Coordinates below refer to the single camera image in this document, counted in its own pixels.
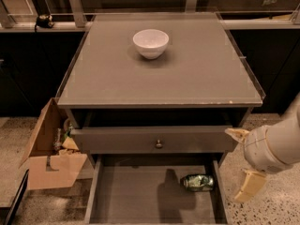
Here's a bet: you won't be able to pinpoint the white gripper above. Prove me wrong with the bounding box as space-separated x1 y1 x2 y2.
225 126 292 203

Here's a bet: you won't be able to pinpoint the green soda can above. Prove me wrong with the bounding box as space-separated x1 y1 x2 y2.
183 174 215 192

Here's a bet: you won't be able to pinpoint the round brass drawer knob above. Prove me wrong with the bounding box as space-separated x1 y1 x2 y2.
155 140 163 149

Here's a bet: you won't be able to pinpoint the top grey drawer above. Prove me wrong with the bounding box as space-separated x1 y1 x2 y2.
71 126 237 154

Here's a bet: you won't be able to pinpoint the grey drawer cabinet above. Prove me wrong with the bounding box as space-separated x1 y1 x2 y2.
55 11 266 225

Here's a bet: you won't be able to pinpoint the open middle grey drawer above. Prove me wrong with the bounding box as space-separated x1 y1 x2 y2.
85 155 232 225

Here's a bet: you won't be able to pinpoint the metal railing shelf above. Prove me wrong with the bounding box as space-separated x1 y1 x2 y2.
0 0 300 30

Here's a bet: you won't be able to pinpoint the white ceramic bowl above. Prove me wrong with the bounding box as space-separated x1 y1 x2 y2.
132 29 170 59

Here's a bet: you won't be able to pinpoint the snack items in box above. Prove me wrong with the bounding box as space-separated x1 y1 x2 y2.
52 119 79 156

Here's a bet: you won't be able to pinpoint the brown cardboard box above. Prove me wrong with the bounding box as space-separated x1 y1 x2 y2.
20 98 87 190

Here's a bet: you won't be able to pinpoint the black flat panel edge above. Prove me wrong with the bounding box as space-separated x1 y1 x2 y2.
3 170 29 225

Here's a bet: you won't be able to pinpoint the small black gold object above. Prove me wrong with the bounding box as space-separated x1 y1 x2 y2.
35 14 54 28

